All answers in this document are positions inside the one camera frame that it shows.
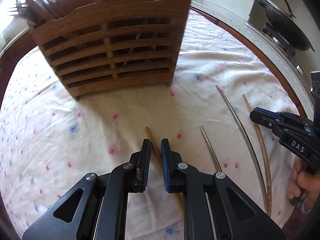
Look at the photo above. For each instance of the black wok with lid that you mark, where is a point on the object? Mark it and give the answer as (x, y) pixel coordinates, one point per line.
(283, 23)

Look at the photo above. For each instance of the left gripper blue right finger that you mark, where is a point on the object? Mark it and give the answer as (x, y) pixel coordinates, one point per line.
(170, 159)

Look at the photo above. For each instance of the white floral tablecloth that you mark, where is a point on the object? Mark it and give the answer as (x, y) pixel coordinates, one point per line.
(49, 141)

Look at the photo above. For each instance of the person's right hand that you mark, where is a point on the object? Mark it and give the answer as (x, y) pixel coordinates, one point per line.
(301, 180)

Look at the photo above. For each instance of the gas stove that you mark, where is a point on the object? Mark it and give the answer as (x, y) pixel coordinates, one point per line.
(277, 42)

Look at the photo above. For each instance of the long brown wooden chopstick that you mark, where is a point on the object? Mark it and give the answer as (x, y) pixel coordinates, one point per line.
(265, 182)

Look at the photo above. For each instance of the wooden utensil holder box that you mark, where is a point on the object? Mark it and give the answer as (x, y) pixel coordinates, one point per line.
(114, 44)

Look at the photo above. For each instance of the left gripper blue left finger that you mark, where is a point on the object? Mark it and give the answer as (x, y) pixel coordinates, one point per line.
(142, 167)

